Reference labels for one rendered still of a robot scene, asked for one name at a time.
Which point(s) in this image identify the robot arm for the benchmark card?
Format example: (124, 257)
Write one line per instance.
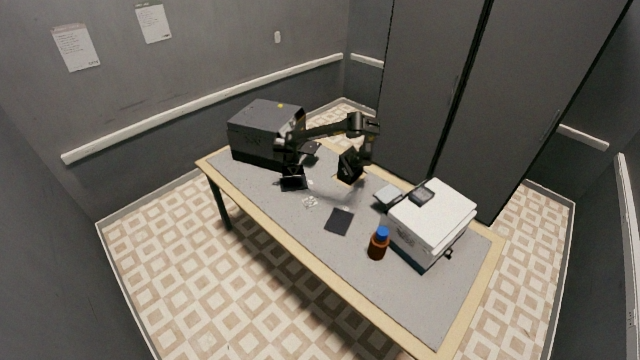
(354, 125)

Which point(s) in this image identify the white multi-well plate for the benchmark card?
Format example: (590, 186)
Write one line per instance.
(387, 194)

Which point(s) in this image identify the brown bottle with blue cap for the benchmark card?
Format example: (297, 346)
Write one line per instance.
(377, 249)

